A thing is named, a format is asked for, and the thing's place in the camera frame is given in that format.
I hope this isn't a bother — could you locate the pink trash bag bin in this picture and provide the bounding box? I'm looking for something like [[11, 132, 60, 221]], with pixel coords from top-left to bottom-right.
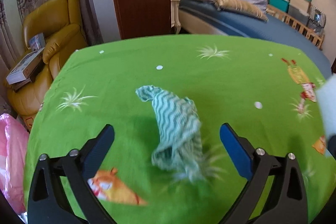
[[0, 113, 29, 214]]

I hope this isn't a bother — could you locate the small blue box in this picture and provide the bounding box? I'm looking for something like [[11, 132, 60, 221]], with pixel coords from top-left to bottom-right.
[[29, 33, 46, 51]]

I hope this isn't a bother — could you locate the gold striped pillow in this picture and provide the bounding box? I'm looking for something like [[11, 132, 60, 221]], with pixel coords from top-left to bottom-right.
[[213, 0, 268, 22]]

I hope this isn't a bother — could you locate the blue bed mattress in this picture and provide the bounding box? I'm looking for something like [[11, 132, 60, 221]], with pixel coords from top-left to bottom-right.
[[178, 0, 332, 79]]

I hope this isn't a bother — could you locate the grey storage bin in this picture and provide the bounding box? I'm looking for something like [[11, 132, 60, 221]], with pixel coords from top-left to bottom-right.
[[288, 5, 309, 26]]

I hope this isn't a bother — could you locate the green cartoon bed sheet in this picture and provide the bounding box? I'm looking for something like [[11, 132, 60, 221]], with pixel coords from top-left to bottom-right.
[[23, 35, 335, 223]]

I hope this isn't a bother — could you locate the wooden crib rail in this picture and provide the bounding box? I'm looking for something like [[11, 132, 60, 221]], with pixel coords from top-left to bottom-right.
[[266, 5, 325, 51]]

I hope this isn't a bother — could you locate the white nightstand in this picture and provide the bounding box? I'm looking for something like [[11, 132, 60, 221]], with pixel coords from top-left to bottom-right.
[[171, 0, 181, 34]]

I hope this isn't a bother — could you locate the checkered framed item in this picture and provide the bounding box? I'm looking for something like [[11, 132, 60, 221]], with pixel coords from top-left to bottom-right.
[[308, 5, 326, 29]]

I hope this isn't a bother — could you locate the yellow leather armchair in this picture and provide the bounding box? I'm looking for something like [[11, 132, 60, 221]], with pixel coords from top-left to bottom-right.
[[3, 0, 88, 130]]

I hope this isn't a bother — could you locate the green striped cloth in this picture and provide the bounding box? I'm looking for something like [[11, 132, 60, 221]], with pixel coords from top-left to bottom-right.
[[135, 85, 205, 182]]

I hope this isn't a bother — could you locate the white box on armchair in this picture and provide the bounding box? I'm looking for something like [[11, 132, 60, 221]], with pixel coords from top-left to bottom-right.
[[6, 48, 44, 85]]

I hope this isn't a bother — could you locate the lower teal storage bin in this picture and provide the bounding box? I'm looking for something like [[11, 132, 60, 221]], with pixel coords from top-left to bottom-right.
[[269, 0, 289, 12]]

